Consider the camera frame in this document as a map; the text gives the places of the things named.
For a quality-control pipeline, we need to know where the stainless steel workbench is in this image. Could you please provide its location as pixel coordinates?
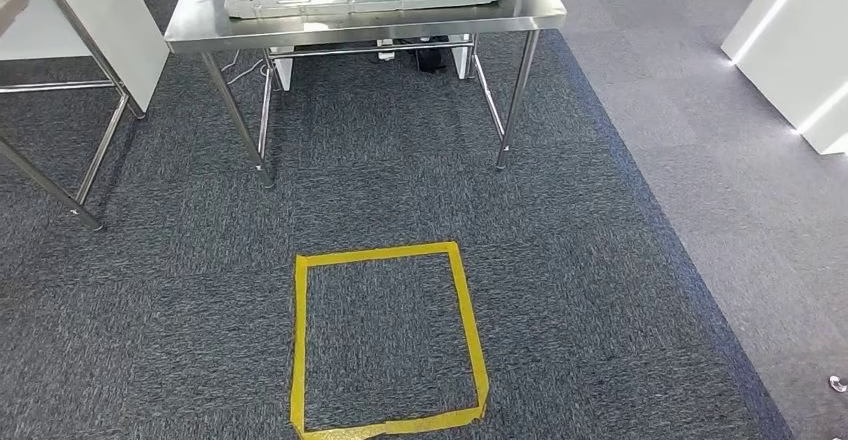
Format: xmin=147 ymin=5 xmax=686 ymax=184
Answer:
xmin=164 ymin=0 xmax=568 ymax=191

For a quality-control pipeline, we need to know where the black power brick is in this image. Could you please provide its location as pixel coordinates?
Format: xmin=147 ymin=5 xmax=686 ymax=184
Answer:
xmin=415 ymin=34 xmax=453 ymax=75

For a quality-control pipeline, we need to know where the yellow floor tape outline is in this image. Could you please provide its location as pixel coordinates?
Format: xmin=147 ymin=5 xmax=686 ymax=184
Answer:
xmin=289 ymin=241 xmax=492 ymax=440

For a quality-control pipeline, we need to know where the white cabinet desk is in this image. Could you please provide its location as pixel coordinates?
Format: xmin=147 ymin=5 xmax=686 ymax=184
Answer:
xmin=0 ymin=0 xmax=171 ymax=114

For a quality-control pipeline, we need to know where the white illuminated display plinth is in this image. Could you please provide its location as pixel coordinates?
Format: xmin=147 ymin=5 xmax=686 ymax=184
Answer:
xmin=720 ymin=0 xmax=848 ymax=157

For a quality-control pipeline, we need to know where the white cable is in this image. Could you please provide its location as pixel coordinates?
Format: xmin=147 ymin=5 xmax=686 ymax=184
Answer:
xmin=221 ymin=49 xmax=273 ymax=87

